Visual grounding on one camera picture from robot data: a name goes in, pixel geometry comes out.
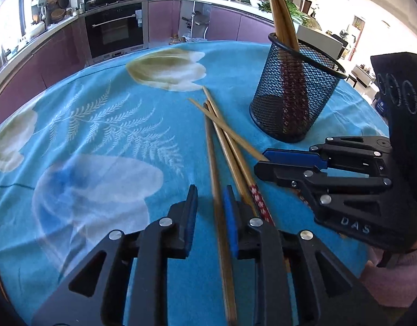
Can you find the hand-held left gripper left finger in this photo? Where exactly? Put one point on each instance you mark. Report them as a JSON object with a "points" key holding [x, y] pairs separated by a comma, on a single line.
{"points": [[191, 220]]}

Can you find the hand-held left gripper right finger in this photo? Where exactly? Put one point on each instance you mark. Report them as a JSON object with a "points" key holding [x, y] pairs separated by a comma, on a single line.
{"points": [[230, 224]]}

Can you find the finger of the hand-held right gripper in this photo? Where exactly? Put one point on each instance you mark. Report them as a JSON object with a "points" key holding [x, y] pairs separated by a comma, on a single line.
{"points": [[283, 173], [290, 158]]}

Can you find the black mesh holder cup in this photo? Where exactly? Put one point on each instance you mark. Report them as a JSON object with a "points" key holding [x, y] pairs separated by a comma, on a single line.
{"points": [[269, 74]]}

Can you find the person's right forearm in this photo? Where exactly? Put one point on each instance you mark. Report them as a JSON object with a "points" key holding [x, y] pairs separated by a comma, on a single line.
{"points": [[398, 278]]}

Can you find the blue floral tablecloth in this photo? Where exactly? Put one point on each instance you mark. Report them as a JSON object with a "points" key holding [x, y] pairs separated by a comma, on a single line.
{"points": [[110, 142]]}

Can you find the green leafy vegetables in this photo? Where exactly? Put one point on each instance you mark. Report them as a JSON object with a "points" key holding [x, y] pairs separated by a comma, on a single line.
{"points": [[300, 15]]}

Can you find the pink kitchen base cabinet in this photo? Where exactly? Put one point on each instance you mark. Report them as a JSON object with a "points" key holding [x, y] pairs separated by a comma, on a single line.
{"points": [[42, 61], [225, 23]]}

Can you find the black integrated stove oven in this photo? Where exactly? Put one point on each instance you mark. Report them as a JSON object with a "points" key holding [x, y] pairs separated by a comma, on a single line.
{"points": [[113, 30]]}

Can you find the small kettle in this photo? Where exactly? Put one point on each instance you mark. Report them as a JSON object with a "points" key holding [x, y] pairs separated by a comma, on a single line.
{"points": [[76, 11]]}

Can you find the woven basket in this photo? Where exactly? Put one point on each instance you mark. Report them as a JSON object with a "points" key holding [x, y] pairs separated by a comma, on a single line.
{"points": [[58, 14]]}

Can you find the hanging black wok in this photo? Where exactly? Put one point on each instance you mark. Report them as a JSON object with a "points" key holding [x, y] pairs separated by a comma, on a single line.
{"points": [[63, 1]]}

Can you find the kitchen window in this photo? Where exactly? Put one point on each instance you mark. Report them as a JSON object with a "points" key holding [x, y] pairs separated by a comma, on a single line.
{"points": [[6, 17]]}

